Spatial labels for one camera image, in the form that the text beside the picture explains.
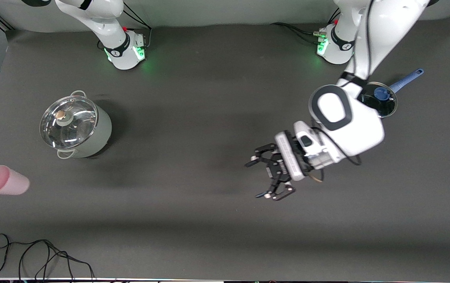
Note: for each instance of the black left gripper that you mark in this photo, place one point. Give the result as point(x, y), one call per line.
point(277, 167)

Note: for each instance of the pink plastic cup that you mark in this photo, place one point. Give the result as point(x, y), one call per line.
point(12, 184)

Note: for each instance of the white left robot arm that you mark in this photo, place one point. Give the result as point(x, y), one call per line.
point(347, 129)

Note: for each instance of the clear glass pot lid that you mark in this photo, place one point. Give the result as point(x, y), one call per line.
point(71, 122)

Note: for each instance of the grey-green cooking pot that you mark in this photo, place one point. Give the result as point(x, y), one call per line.
point(99, 133)

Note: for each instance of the glass saucepan lid blue knob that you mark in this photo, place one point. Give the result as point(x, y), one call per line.
point(384, 102)

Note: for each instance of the dark blue saucepan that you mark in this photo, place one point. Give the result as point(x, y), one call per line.
point(406, 80)

